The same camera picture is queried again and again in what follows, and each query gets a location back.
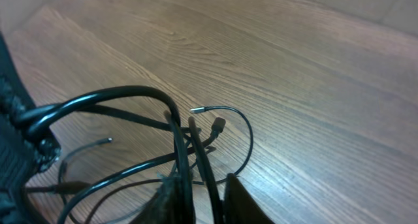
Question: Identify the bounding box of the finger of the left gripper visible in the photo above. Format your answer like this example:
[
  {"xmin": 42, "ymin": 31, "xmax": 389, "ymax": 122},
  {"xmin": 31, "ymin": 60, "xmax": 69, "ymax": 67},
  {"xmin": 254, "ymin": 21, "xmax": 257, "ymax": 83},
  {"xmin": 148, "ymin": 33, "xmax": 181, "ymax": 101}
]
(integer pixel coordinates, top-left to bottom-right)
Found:
[{"xmin": 1, "ymin": 37, "xmax": 61, "ymax": 223}]

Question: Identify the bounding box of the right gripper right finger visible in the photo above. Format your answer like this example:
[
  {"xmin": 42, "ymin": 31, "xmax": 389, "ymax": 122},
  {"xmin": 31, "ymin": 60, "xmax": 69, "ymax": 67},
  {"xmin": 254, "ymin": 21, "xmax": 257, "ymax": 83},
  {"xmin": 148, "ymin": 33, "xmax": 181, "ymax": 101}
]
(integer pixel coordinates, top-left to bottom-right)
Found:
[{"xmin": 223, "ymin": 173, "xmax": 274, "ymax": 224}]

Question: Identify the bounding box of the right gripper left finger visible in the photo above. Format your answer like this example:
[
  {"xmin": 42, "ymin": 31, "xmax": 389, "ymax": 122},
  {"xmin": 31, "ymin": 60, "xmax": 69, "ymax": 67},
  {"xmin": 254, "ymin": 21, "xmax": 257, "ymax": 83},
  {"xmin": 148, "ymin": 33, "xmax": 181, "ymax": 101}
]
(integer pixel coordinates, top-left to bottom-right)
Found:
[{"xmin": 129, "ymin": 177, "xmax": 183, "ymax": 224}]

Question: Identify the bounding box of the thick black cable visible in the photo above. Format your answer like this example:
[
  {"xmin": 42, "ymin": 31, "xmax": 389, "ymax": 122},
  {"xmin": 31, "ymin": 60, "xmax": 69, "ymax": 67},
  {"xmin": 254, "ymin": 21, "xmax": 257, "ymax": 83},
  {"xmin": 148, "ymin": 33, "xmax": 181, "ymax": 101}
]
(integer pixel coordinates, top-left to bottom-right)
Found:
[{"xmin": 12, "ymin": 85, "xmax": 228, "ymax": 224}]

